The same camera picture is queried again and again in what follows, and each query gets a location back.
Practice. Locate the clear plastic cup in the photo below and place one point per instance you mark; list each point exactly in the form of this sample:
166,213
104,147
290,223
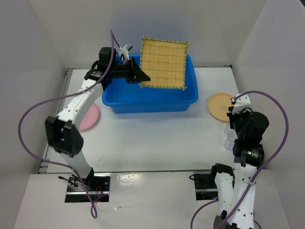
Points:
230,137

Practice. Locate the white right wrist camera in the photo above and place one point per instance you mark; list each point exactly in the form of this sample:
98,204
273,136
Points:
240,103

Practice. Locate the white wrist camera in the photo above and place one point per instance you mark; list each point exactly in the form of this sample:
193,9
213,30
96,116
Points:
124,53
240,103

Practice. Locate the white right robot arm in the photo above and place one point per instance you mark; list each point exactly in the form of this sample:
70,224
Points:
236,190

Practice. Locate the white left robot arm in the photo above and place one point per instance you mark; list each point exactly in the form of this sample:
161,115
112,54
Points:
63,130

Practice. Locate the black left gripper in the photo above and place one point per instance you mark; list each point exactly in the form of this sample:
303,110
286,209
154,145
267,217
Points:
137,75

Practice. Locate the pink plastic plate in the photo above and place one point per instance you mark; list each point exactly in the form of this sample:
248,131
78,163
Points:
90,118

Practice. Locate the yellow plastic plate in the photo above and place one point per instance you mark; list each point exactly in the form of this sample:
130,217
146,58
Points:
218,105

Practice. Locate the woven bamboo mat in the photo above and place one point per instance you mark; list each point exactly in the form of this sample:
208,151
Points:
164,61

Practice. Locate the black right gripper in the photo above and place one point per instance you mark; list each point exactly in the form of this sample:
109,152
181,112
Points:
245,111

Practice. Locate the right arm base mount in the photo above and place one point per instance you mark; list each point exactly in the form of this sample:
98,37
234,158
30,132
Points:
205,187

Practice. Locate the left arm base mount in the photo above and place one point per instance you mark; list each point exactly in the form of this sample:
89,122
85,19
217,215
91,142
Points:
98,192

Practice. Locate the blue plastic bin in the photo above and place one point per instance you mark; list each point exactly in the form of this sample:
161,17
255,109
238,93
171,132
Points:
124,98

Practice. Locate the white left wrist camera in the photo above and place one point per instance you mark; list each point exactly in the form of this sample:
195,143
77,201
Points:
124,53

